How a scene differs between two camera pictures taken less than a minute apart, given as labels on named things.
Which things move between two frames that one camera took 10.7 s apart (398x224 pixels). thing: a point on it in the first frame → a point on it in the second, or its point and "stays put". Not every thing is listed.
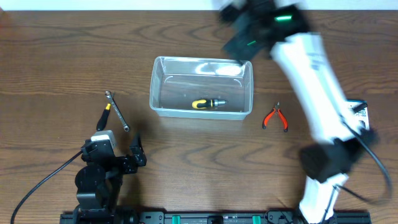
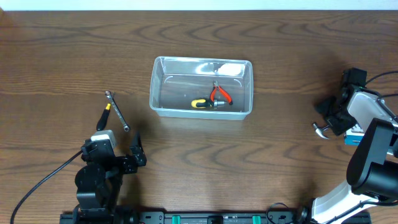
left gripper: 137,156 stays put
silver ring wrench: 108,94 stays put
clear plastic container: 201,88 stays put
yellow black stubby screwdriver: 203,104 stays put
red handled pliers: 276,109 → 216,86
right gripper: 240,38 → 337,128
